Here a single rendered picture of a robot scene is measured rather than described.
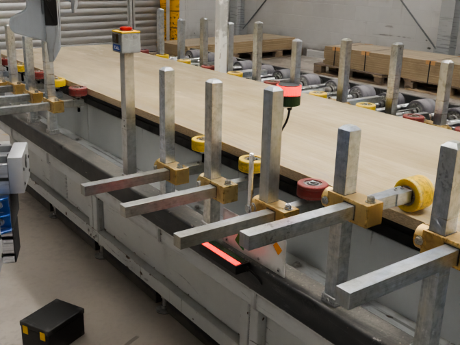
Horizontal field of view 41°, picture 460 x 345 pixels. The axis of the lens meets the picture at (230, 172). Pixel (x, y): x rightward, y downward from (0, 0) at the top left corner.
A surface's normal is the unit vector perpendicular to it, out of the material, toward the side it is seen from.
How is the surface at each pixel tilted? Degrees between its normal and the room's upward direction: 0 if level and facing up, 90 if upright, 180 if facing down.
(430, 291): 90
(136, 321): 0
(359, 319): 0
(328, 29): 90
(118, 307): 0
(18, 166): 90
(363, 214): 90
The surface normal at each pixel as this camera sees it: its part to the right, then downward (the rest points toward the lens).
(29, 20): 0.20, 0.37
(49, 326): 0.03, -0.95
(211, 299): -0.80, 0.17
